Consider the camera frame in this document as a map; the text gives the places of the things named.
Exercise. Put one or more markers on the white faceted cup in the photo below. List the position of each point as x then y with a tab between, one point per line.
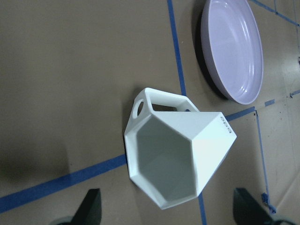
172	148

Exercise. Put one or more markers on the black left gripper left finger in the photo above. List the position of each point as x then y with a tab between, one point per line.
90	210

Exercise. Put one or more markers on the lavender plate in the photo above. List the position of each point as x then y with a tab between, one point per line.
232	49

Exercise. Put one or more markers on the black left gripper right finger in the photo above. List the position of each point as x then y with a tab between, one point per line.
247	211

